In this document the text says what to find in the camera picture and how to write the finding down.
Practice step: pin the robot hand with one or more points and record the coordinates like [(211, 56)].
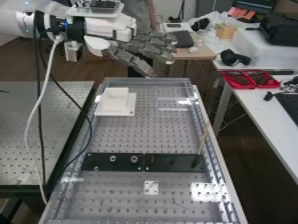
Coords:
[(133, 43)]

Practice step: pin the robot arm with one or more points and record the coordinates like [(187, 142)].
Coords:
[(17, 20)]

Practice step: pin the black tablet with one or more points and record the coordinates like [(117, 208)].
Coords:
[(182, 38)]

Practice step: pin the wooden desk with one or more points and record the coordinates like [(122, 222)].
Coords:
[(199, 51)]

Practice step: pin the small white box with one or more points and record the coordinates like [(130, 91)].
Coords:
[(116, 100)]

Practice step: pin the wooden block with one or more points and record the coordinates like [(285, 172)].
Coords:
[(225, 32)]

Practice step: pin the clear box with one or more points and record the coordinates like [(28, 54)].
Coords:
[(201, 110)]

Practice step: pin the red tray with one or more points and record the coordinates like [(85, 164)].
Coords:
[(263, 79), (237, 80)]

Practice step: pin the black case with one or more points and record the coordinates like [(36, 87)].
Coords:
[(281, 30)]

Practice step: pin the small black device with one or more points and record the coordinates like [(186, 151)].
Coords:
[(269, 96)]

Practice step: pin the black plate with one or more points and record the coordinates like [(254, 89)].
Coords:
[(114, 163)]

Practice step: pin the white desk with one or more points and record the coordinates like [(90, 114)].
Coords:
[(266, 123)]

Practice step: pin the black keyboard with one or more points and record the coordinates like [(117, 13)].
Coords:
[(290, 106)]

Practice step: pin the small square metal plate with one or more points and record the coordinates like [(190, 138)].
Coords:
[(150, 187)]

